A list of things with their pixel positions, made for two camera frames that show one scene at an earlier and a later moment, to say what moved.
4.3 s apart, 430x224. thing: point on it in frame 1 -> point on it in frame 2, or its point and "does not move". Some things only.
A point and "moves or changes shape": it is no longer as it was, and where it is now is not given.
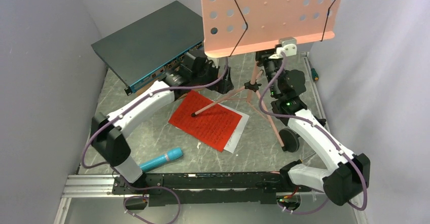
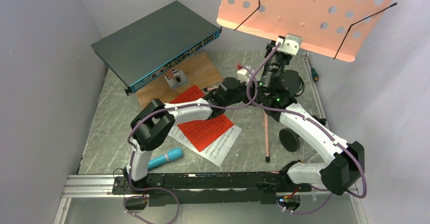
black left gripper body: x=210 y=71 -> x=241 y=96
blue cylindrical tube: x=172 y=154 does not move
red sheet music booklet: x=215 y=126 moves or changes shape
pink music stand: x=239 y=16 moves or changes shape
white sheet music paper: x=233 y=140 -> x=215 y=152
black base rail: x=164 y=189 does not move
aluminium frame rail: x=82 y=186 does not move
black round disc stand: x=290 y=140 does not move
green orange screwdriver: x=314 y=74 does not move
